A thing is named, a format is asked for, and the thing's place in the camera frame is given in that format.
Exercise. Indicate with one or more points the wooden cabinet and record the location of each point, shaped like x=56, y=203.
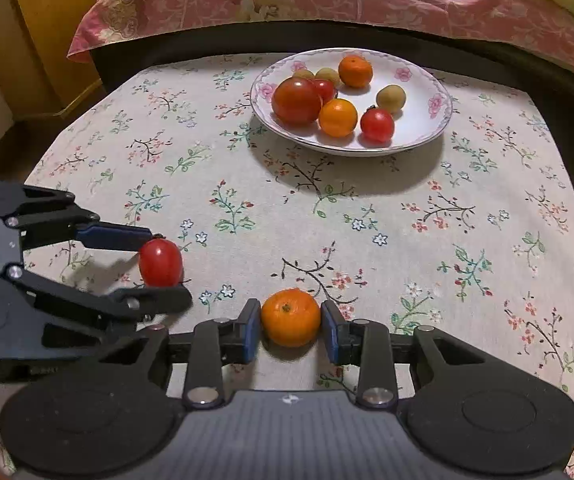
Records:
x=37, y=80

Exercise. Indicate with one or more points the floral tablecloth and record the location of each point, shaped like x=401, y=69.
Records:
x=472, y=233

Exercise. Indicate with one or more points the white floral plate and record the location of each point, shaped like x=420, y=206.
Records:
x=426, y=114

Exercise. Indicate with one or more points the large red tomato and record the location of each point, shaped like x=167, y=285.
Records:
x=296, y=102

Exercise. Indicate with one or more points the longan fruit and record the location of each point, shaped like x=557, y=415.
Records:
x=329, y=74
x=391, y=98

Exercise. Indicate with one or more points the cherry tomato with stem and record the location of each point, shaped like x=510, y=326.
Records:
x=325, y=89

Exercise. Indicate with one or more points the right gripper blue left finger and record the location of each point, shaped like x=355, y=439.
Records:
x=215, y=344

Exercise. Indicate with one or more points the small mandarin orange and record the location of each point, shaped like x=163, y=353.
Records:
x=355, y=72

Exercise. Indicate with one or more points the small smooth orange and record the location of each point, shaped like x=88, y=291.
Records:
x=338, y=118

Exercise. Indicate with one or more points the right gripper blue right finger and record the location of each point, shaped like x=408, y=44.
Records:
x=367, y=345

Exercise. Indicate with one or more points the longan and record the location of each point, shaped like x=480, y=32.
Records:
x=304, y=74

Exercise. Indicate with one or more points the oval cherry tomato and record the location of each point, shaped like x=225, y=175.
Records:
x=160, y=263

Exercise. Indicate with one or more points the large mandarin orange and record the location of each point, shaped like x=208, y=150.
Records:
x=291, y=318

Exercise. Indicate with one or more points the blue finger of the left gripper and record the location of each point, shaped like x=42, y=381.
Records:
x=111, y=236

